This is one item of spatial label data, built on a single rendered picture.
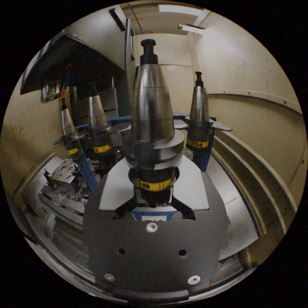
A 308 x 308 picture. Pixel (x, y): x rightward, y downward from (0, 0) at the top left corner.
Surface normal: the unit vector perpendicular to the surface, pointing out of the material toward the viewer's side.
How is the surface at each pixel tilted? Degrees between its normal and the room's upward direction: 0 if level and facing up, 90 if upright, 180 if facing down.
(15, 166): 90
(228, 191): 24
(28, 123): 90
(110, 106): 89
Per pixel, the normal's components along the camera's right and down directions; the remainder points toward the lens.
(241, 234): -0.47, -0.77
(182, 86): -0.01, 0.50
